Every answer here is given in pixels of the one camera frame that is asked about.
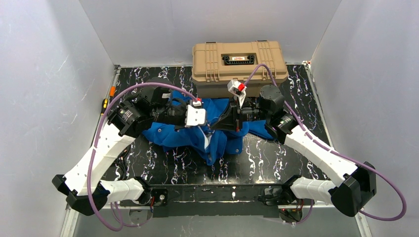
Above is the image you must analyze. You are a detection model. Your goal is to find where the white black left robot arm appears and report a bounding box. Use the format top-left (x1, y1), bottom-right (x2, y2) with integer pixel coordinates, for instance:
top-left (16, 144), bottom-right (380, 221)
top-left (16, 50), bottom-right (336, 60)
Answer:
top-left (52, 81), bottom-right (206, 216)

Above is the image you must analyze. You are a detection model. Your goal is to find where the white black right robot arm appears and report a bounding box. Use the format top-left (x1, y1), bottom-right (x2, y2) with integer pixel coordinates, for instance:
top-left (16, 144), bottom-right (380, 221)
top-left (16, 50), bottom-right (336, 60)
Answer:
top-left (211, 83), bottom-right (376, 217)

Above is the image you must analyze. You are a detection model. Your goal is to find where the tan plastic toolbox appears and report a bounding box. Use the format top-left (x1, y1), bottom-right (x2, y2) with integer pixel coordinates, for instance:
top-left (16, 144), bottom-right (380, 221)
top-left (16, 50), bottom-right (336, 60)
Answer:
top-left (192, 40), bottom-right (289, 99)

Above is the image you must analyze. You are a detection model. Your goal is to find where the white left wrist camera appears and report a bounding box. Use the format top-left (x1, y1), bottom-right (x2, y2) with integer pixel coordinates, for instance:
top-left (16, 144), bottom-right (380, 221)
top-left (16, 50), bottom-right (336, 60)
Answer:
top-left (185, 105), bottom-right (207, 127)

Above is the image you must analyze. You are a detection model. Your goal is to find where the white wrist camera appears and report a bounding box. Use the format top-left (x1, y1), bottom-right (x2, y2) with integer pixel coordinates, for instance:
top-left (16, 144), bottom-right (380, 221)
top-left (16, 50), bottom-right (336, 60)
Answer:
top-left (185, 105), bottom-right (207, 127)
top-left (227, 79), bottom-right (247, 108)

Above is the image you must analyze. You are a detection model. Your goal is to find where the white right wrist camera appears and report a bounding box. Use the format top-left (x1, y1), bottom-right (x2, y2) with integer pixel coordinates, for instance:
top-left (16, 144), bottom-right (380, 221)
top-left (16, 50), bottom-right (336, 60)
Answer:
top-left (227, 79), bottom-right (247, 108)

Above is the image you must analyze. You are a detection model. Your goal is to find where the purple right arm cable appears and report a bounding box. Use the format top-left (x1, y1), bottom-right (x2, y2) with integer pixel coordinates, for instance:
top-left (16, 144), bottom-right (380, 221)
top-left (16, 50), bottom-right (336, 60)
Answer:
top-left (244, 63), bottom-right (407, 222)

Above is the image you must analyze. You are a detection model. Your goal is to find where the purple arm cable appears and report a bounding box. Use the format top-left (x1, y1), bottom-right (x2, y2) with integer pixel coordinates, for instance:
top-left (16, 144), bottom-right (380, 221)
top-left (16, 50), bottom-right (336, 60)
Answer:
top-left (86, 81), bottom-right (203, 232)
top-left (244, 63), bottom-right (407, 222)

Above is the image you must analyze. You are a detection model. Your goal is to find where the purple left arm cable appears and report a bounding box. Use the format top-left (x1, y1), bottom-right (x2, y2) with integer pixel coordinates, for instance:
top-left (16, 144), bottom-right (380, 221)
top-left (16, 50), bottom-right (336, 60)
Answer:
top-left (86, 81), bottom-right (203, 232)

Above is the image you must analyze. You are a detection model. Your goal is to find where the orange handled screwdriver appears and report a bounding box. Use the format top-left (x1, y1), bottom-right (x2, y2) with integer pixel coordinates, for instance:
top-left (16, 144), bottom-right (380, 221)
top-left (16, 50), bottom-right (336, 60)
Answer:
top-left (109, 86), bottom-right (116, 97)

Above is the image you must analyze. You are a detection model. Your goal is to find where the yellow black handled screwdriver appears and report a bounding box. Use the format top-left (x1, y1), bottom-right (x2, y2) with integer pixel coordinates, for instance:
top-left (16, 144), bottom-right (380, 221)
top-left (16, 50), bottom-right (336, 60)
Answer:
top-left (100, 99), bottom-right (109, 114)

